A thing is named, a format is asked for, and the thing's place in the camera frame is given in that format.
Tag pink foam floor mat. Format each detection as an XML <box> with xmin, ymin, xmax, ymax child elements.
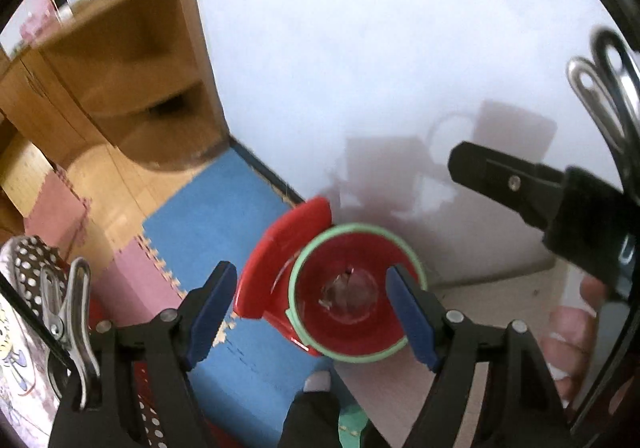
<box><xmin>25</xmin><ymin>168</ymin><xmax>93</xmax><ymax>254</ymax></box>
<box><xmin>92</xmin><ymin>238</ymin><xmax>188</xmax><ymax>329</ymax></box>

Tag white cartoon print cloth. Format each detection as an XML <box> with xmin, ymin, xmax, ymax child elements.
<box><xmin>0</xmin><ymin>248</ymin><xmax>66</xmax><ymax>434</ymax></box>

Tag red bin with green rim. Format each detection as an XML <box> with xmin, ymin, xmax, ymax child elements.
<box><xmin>234</xmin><ymin>197</ymin><xmax>428</xmax><ymax>365</ymax></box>

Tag wooden corner cabinet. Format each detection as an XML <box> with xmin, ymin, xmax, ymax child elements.
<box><xmin>0</xmin><ymin>0</ymin><xmax>233</xmax><ymax>174</ymax></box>

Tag black cable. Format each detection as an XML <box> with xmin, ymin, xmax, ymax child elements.
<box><xmin>0</xmin><ymin>273</ymin><xmax>73</xmax><ymax>366</ymax></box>

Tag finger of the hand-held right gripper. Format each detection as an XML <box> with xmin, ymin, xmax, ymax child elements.
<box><xmin>448</xmin><ymin>141</ymin><xmax>568</xmax><ymax>229</ymax></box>

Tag blue foam floor mat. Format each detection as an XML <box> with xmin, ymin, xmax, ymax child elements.
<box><xmin>142</xmin><ymin>148</ymin><xmax>361</xmax><ymax>434</ymax></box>

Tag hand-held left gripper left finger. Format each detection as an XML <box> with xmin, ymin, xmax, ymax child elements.
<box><xmin>47</xmin><ymin>260</ymin><xmax>238</xmax><ymax>448</ymax></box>

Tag green foam floor mat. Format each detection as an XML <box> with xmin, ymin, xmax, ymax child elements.
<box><xmin>337</xmin><ymin>405</ymin><xmax>372</xmax><ymax>448</ymax></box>

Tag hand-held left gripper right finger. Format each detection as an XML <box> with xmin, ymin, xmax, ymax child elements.
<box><xmin>385</xmin><ymin>264</ymin><xmax>576</xmax><ymax>448</ymax></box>

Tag person's white sock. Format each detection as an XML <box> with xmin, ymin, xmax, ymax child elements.
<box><xmin>305</xmin><ymin>370</ymin><xmax>332</xmax><ymax>393</ymax></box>

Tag pink toy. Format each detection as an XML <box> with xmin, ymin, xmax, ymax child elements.
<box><xmin>20</xmin><ymin>10</ymin><xmax>51</xmax><ymax>43</ymax></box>

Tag person's right hand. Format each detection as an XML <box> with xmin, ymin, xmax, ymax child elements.
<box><xmin>542</xmin><ymin>275</ymin><xmax>608</xmax><ymax>406</ymax></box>

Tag metal spring clip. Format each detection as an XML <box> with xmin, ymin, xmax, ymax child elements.
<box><xmin>566</xmin><ymin>28</ymin><xmax>640</xmax><ymax>156</ymax></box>
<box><xmin>40</xmin><ymin>257</ymin><xmax>101</xmax><ymax>411</ymax></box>

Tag person's black trousers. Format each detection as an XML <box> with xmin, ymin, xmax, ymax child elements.
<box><xmin>282</xmin><ymin>390</ymin><xmax>371</xmax><ymax>448</ymax></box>

